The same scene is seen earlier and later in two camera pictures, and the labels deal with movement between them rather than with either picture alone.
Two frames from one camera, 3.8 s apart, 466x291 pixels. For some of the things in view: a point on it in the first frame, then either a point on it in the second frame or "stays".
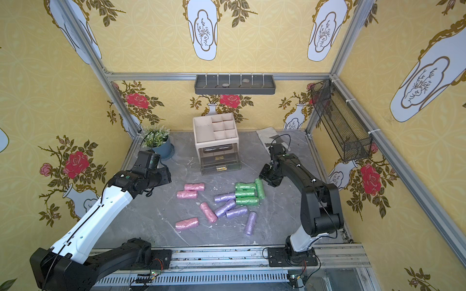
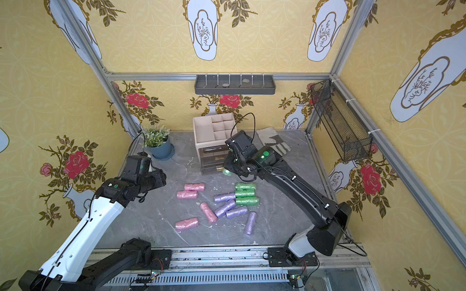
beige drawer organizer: x=216 y=139 stays
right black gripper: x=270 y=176 to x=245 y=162
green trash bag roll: x=260 y=188 to x=227 y=172
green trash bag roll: x=245 y=193 stays
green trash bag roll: x=247 y=200 stays
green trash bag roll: x=240 y=186 stays
